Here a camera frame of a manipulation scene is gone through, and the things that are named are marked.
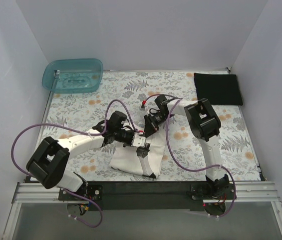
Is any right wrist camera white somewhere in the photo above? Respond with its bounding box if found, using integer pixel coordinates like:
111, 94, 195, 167
139, 100, 148, 112

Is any teal plastic basket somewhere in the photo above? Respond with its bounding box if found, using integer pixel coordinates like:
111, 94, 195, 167
41, 58, 103, 94

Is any white t shirt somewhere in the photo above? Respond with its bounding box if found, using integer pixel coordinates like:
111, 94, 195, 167
109, 129, 166, 179

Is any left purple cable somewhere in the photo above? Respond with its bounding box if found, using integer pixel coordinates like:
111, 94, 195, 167
11, 99, 141, 228

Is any aluminium frame rail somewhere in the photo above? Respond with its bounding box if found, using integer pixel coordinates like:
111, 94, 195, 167
2, 181, 282, 240

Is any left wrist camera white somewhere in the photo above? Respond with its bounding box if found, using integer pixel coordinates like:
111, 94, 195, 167
131, 131, 146, 148

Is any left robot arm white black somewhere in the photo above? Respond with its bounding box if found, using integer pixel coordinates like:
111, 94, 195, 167
26, 111, 153, 200

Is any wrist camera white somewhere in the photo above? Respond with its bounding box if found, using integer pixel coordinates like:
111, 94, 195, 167
131, 131, 146, 148
139, 100, 148, 112

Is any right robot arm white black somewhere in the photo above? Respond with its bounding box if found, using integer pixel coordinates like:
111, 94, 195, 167
144, 94, 230, 200

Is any folded black t shirt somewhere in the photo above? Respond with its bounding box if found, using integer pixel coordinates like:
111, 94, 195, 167
194, 73, 243, 106

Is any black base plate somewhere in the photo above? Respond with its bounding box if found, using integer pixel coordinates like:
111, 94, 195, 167
57, 180, 238, 213

